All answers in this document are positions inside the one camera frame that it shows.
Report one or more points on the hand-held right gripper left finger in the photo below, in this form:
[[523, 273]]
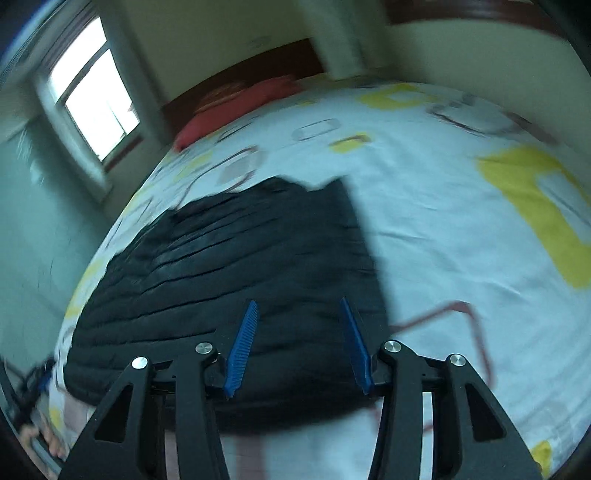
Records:
[[240, 350]]

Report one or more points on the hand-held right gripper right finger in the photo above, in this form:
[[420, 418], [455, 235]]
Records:
[[358, 350]]

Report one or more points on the black puffer jacket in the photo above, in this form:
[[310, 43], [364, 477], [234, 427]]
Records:
[[254, 258]]

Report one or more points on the bed with printed sheet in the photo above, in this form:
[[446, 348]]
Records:
[[438, 240]]

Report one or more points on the pale green wardrobe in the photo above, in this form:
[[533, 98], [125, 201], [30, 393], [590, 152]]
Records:
[[37, 230]]

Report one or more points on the red quilt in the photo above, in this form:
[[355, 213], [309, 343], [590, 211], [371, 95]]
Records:
[[231, 108]]

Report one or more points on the orange patterned pillow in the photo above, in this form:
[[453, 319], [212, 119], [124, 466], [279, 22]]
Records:
[[221, 92]]

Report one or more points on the pale curtain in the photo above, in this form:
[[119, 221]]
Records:
[[148, 92], [351, 41]]

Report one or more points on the brown wooden headboard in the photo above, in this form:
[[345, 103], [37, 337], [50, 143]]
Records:
[[258, 64]]

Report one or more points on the small sliding window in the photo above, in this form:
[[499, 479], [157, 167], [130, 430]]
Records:
[[87, 92]]

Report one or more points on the large brown-framed window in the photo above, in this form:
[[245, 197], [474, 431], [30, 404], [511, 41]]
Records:
[[461, 9]]

